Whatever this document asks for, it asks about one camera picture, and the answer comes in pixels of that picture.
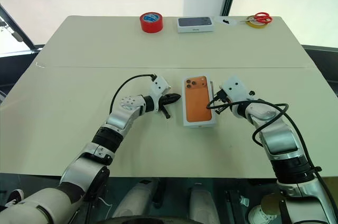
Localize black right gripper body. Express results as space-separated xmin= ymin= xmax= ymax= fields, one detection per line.
xmin=214 ymin=89 xmax=232 ymax=111

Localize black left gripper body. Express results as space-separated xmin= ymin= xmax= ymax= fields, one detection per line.
xmin=158 ymin=94 xmax=168 ymax=111

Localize white phone box lid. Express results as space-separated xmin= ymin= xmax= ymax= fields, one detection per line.
xmin=181 ymin=75 xmax=217 ymax=130

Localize white box with dark phone print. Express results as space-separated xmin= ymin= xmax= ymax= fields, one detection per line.
xmin=176 ymin=16 xmax=214 ymax=34

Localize red tape roll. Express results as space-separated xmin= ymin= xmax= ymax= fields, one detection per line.
xmin=139 ymin=12 xmax=164 ymax=34

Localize yellow tape roll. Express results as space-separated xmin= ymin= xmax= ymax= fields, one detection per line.
xmin=246 ymin=15 xmax=269 ymax=29

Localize white shoe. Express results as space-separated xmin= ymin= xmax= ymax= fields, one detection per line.
xmin=248 ymin=204 xmax=278 ymax=224

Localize black and white sneaker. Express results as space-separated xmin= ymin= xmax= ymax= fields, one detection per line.
xmin=5 ymin=189 xmax=25 ymax=208

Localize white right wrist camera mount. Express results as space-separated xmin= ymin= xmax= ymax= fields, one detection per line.
xmin=219 ymin=75 xmax=256 ymax=105

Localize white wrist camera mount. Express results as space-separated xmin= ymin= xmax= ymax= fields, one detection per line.
xmin=219 ymin=75 xmax=256 ymax=105
xmin=149 ymin=75 xmax=173 ymax=114

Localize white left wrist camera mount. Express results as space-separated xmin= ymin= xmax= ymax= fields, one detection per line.
xmin=149 ymin=75 xmax=173 ymax=114

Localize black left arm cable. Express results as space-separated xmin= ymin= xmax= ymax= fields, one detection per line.
xmin=109 ymin=73 xmax=158 ymax=115

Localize red handled scissors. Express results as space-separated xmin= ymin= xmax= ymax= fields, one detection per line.
xmin=239 ymin=12 xmax=273 ymax=25

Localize grey slanted window frame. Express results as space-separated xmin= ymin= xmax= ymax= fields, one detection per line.
xmin=0 ymin=3 xmax=36 ymax=50

